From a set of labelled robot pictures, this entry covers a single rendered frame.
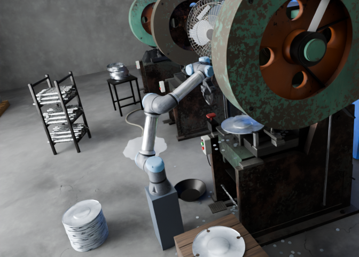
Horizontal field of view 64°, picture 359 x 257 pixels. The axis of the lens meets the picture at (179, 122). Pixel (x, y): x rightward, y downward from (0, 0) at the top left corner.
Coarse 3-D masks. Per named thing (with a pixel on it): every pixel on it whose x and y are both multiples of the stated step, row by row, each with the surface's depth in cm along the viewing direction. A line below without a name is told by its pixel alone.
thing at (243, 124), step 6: (228, 120) 206; (234, 120) 205; (240, 120) 202; (246, 120) 201; (252, 120) 201; (222, 126) 199; (228, 126) 198; (234, 126) 196; (240, 126) 194; (246, 126) 192; (252, 126) 192; (258, 126) 191; (228, 132) 190; (234, 132) 189; (240, 132) 187; (246, 132) 186
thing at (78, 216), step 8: (88, 200) 233; (72, 208) 227; (80, 208) 224; (88, 208) 223; (96, 208) 223; (64, 216) 219; (72, 216) 218; (80, 216) 216; (88, 216) 215; (96, 216) 214; (72, 224) 210; (80, 224) 209
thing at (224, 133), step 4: (216, 128) 198; (220, 128) 197; (220, 132) 192; (224, 132) 191; (236, 136) 199; (240, 136) 194; (244, 136) 195; (248, 136) 196; (236, 140) 201; (240, 140) 196; (240, 144) 197
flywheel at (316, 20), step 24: (288, 0) 132; (312, 0) 135; (336, 0) 139; (288, 24) 137; (312, 24) 134; (336, 24) 143; (288, 48) 137; (312, 48) 129; (336, 48) 148; (264, 72) 142; (288, 72) 146; (336, 72) 153; (288, 96) 151
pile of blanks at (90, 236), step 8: (104, 216) 229; (64, 224) 212; (88, 224) 210; (96, 224) 215; (104, 224) 223; (72, 232) 210; (80, 232) 210; (88, 232) 212; (96, 232) 216; (104, 232) 223; (72, 240) 216; (80, 240) 213; (88, 240) 214; (96, 240) 218; (104, 240) 223; (80, 248) 216; (88, 248) 216
